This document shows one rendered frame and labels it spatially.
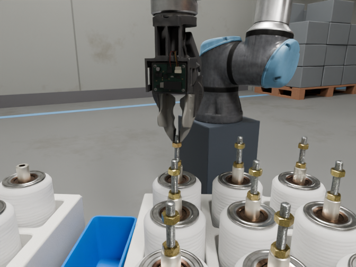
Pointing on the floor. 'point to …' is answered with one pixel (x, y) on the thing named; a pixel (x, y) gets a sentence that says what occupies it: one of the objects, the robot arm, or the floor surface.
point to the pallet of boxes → (321, 50)
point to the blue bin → (103, 242)
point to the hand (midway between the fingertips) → (178, 133)
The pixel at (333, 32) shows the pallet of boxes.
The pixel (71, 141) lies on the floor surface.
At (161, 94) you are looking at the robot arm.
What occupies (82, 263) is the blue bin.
